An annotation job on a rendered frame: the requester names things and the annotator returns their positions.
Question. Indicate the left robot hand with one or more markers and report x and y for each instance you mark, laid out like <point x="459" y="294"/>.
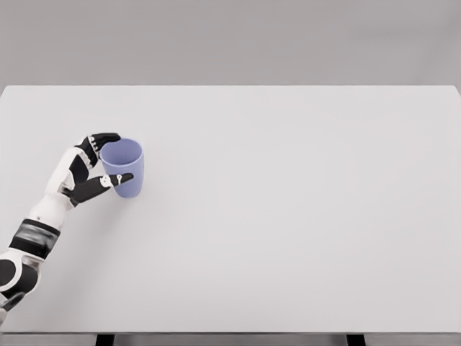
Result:
<point x="62" y="173"/>

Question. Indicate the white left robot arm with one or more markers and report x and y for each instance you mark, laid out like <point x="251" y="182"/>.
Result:
<point x="36" y="223"/>

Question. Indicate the blue plastic cup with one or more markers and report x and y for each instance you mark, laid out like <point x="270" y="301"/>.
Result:
<point x="126" y="162"/>

